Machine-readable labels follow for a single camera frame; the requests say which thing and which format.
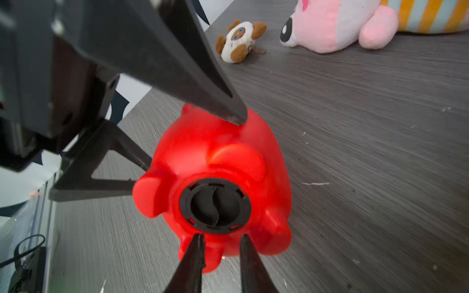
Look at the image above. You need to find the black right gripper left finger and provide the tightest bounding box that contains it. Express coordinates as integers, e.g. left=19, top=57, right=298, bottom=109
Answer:
left=164, top=234, right=205, bottom=293

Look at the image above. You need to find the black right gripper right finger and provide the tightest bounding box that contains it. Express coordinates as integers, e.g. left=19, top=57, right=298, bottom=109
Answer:
left=240, top=234, right=278, bottom=293

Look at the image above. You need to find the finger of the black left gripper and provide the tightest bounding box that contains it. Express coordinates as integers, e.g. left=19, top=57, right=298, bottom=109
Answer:
left=49, top=119, right=152, bottom=202
left=55, top=1, right=247, bottom=125

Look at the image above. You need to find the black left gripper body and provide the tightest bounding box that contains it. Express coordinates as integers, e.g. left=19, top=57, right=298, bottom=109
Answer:
left=0, top=0, right=155, bottom=173

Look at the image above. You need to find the black red bank plug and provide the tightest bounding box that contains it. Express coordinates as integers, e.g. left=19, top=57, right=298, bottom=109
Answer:
left=180, top=178, right=252, bottom=235

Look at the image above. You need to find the red piggy bank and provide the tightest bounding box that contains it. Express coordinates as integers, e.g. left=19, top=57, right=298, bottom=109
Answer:
left=133, top=105, right=292, bottom=273

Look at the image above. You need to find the brown white small plush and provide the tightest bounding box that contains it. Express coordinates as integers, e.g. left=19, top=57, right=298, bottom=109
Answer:
left=216, top=20, right=267, bottom=64

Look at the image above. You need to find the pink striped plush toy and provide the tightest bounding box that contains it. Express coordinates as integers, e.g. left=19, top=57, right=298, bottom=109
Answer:
left=280, top=0, right=469, bottom=54

